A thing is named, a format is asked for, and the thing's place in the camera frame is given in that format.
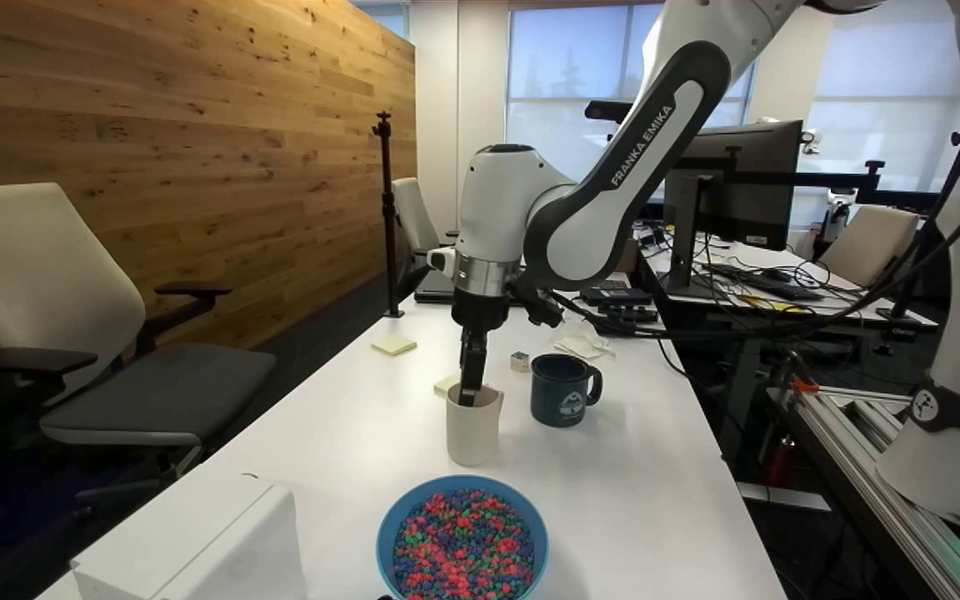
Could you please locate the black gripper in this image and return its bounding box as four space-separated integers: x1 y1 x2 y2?
452 291 512 407

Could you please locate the beige office chair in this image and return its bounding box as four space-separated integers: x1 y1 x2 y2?
818 201 923 292

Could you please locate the clear plastic container box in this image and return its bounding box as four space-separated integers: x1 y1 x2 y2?
65 473 311 600

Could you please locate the white mug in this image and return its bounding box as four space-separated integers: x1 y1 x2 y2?
442 379 508 470

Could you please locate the aluminium mounting rail frame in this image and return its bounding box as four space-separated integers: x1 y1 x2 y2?
767 375 960 600

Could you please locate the white grey office chair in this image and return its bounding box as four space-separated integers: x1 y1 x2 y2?
0 179 280 504

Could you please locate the blue bowl of coloured beads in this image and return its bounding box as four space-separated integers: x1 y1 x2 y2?
373 473 552 600

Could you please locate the white high-back chair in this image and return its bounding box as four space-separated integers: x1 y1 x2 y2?
389 173 449 269

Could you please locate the black computer monitor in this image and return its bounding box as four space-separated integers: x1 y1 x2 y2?
660 117 807 292

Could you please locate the black desktop device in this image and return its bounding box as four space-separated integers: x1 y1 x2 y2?
581 281 664 340

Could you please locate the black laptop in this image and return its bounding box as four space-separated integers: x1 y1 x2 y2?
411 265 459 307

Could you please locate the black tripod pole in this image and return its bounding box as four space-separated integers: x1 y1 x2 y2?
370 110 407 321

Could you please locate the dark green mug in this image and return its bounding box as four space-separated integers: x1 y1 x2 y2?
528 351 608 429

